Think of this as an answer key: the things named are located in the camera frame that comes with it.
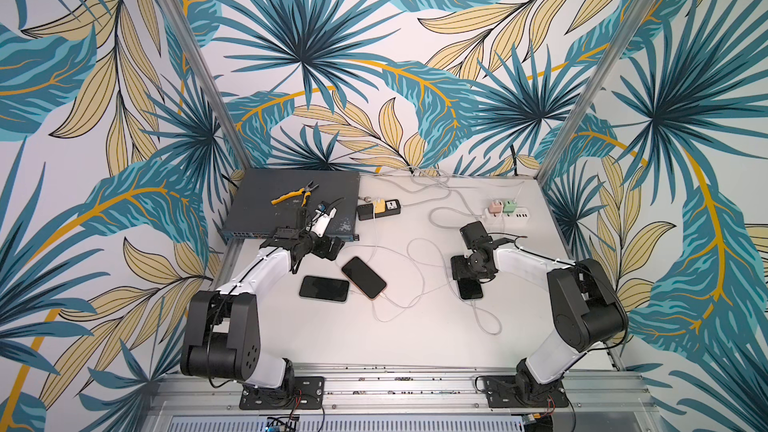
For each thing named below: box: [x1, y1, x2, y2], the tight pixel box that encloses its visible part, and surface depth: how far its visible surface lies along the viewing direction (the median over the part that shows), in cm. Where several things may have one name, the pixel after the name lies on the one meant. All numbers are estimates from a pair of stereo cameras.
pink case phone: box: [342, 256, 387, 301], surface depth 94 cm
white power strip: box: [484, 208, 531, 222], surface depth 108 cm
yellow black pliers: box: [270, 180, 320, 207], surface depth 109 cm
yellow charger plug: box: [374, 198, 385, 214], surface depth 105 cm
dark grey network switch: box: [220, 169, 361, 241], surface depth 109 cm
